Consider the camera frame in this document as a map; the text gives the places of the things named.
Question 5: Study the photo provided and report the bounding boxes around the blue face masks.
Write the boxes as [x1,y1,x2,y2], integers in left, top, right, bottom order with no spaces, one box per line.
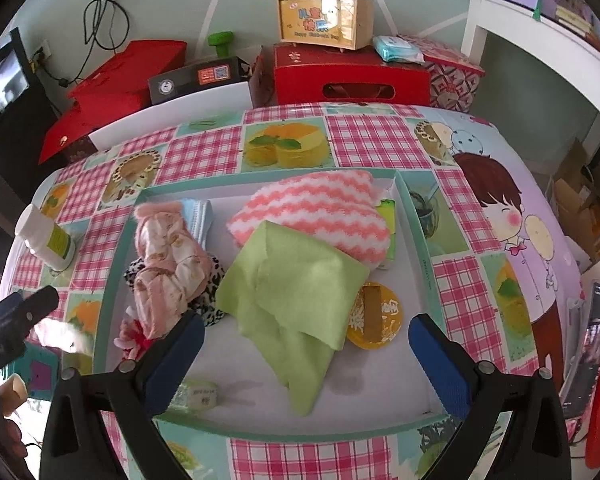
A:
[180,199,216,251]

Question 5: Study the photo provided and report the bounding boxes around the black box with gauge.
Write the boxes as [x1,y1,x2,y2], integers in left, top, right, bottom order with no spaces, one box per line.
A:
[147,56,251,108]

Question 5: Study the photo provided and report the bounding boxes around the white medicine bottle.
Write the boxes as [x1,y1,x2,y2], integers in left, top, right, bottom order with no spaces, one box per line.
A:
[16,204,77,272]

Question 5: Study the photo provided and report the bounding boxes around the black looped cable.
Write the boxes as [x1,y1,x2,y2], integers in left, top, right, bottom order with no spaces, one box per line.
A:
[82,0,131,51]

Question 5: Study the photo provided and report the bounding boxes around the red patterned box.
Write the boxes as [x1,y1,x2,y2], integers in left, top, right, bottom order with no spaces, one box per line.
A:
[397,35,486,111]

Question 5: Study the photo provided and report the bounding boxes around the person's left hand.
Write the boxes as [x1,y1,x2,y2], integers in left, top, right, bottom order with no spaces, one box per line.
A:
[0,375,30,461]

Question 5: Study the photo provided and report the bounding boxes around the green dumbbell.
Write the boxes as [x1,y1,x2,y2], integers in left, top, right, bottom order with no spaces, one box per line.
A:
[207,31,237,61]

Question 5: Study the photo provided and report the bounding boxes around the pink white zigzag cloth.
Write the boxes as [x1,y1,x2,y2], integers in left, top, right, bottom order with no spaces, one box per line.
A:
[227,170,393,271]

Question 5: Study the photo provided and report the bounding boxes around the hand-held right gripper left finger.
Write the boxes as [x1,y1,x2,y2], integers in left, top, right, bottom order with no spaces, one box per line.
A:
[40,310,207,480]

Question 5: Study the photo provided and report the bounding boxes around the black cabinet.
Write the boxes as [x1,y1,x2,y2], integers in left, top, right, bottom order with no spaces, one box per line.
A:
[0,30,61,181]

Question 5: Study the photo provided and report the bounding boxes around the blue wet wipes pack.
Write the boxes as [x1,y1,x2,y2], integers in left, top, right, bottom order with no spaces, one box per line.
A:
[372,35,426,64]

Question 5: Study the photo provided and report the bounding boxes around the pink printed fabric band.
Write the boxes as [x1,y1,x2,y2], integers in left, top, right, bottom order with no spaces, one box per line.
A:
[132,200,226,339]

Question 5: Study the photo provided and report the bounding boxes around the pink checkered tablecloth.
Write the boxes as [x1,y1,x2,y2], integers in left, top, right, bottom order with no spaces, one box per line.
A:
[0,101,581,480]

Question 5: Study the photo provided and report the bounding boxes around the yellow round case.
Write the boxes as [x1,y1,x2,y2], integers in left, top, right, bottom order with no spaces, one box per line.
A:
[346,282,407,350]

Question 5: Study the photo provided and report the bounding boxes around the red box with handle slot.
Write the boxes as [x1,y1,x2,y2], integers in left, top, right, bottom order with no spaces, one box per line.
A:
[272,42,431,107]

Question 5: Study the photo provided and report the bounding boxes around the cardboard boxes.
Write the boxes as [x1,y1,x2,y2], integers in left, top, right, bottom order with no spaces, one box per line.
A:
[550,135,600,261]

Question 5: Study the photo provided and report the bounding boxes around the leopard print scrunchie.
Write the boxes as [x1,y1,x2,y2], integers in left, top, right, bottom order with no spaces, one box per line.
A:
[122,257,226,328]

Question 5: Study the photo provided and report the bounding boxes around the red pink hair tie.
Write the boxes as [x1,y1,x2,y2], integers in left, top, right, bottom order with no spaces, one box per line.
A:
[115,317,156,361]

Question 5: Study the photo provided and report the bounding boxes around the white desk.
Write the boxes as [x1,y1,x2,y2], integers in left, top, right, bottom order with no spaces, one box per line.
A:
[460,0,600,131]

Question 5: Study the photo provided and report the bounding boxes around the yellow gift box with handle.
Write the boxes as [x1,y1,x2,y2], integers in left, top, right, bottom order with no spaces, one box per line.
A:
[275,0,376,52]

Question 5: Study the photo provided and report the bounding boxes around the light green cloth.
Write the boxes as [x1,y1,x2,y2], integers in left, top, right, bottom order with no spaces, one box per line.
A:
[215,220,371,417]

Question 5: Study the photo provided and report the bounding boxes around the white green tissue packet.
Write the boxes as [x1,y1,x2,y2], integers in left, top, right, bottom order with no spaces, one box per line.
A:
[172,380,221,411]

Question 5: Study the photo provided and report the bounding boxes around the red flat gift box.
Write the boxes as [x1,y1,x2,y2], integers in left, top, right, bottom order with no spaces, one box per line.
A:
[37,105,101,166]
[67,40,188,111]

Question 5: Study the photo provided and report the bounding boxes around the small black monitor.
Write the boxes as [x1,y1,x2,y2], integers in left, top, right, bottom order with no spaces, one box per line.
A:
[0,45,31,116]

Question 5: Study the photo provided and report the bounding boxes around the white board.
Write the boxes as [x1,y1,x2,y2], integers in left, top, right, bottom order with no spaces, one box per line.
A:
[87,80,253,151]

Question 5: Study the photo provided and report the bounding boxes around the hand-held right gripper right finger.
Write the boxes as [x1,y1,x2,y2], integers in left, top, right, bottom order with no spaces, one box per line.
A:
[407,312,572,480]

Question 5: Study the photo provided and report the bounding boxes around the white storage tray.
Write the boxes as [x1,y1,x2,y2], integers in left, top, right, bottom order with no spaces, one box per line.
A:
[94,167,456,436]

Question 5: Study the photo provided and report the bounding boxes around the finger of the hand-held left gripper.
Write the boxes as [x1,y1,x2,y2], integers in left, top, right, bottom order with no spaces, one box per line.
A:
[22,286,61,323]
[0,292,28,333]

